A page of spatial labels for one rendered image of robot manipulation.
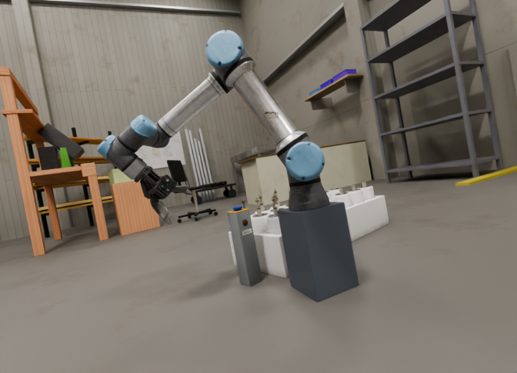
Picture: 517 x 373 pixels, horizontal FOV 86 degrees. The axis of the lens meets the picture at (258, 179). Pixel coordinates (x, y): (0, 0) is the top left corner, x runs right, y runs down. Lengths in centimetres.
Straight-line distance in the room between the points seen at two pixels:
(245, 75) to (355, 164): 413
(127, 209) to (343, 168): 326
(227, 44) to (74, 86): 793
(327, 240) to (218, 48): 70
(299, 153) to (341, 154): 393
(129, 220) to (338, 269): 322
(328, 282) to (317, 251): 12
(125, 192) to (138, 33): 612
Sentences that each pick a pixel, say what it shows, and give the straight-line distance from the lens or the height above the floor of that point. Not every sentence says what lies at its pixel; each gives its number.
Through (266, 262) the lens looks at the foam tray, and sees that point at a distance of 130.
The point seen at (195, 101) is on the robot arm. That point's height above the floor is 75.
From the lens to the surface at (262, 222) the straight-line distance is 132.
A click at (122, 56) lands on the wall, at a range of 897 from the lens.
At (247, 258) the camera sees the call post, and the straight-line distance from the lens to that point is 120.
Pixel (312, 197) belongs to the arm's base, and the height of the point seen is 34.
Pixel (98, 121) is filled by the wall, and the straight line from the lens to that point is 842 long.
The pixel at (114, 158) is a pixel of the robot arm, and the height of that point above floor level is 59.
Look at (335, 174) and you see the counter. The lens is 463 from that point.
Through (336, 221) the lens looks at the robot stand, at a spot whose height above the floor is 24.
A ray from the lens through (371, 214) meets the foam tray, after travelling 177.
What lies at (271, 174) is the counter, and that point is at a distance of 402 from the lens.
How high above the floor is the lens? 45
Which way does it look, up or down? 1 degrees down
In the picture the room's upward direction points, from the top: 10 degrees counter-clockwise
